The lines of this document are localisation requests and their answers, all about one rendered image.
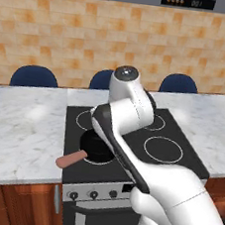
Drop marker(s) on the blue chair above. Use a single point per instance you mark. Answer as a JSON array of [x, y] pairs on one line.
[[102, 80], [34, 76], [178, 83]]

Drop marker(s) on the black stove knob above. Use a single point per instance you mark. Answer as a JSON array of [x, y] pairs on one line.
[[93, 194], [113, 194], [73, 196]]

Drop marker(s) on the black and silver stove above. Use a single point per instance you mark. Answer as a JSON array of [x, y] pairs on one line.
[[175, 160]]

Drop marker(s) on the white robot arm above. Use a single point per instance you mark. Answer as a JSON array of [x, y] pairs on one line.
[[174, 198]]

